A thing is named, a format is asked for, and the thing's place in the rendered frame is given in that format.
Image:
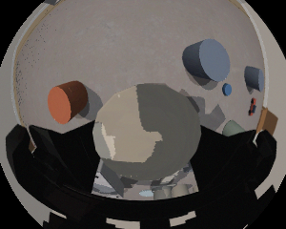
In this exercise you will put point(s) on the reddish-brown cylinder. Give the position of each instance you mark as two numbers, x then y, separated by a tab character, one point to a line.
67	100

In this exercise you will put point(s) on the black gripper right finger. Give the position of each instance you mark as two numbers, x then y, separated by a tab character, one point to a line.
214	152

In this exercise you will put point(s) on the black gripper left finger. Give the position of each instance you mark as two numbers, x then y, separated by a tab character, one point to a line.
74	149

